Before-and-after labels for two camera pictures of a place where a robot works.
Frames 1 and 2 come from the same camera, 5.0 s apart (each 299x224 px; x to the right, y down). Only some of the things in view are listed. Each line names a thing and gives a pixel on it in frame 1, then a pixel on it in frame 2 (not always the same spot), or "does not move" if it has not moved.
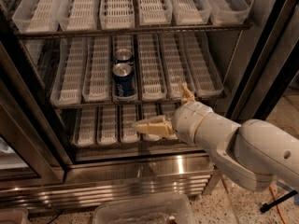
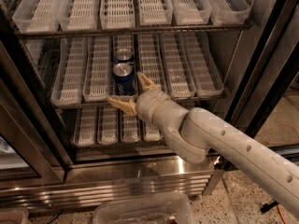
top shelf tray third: x=117 y=9 does not move
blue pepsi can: x=123 y=82 does not move
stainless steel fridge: x=81 y=64 does not move
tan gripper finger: x=163 y=128 -> x=126 y=103
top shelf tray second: x=80 y=7 does not move
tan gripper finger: x=186 y=94 -> x=145 y=82
